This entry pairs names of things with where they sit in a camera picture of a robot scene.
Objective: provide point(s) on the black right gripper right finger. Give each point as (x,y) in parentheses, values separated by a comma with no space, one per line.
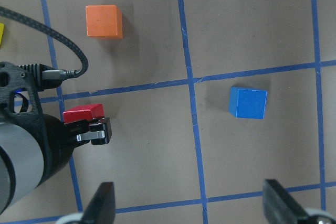
(280,207)

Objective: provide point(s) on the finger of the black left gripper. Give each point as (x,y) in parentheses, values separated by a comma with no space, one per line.
(81,126)
(99,132)

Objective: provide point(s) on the blue wooden block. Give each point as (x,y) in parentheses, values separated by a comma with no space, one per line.
(247,103)

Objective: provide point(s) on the orange wooden block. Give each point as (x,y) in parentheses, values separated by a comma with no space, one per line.
(104,22)

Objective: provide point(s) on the yellow wooden block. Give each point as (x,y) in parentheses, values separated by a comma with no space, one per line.
(2,26)

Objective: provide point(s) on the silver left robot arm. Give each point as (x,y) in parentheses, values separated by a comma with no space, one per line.
(24,165)

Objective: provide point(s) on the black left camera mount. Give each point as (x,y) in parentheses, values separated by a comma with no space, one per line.
(20,86)

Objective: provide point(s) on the red wooden block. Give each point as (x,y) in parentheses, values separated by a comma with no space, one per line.
(87,112)

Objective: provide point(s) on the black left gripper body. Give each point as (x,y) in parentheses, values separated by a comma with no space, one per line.
(61,145)

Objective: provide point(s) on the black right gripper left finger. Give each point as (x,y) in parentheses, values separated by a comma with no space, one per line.
(101,208)

